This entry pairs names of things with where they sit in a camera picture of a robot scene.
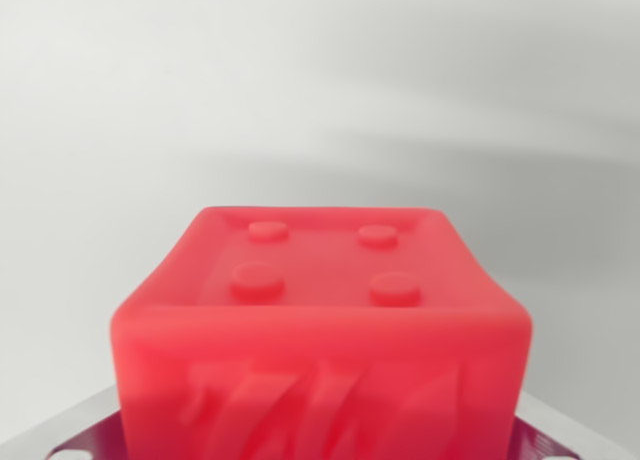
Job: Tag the black-padded silver gripper right finger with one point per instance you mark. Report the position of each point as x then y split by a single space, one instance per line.
542 437

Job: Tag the black-padded silver gripper left finger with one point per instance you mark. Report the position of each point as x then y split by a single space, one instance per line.
95 432

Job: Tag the red soft Infantino cube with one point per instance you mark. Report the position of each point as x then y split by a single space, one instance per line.
320 330

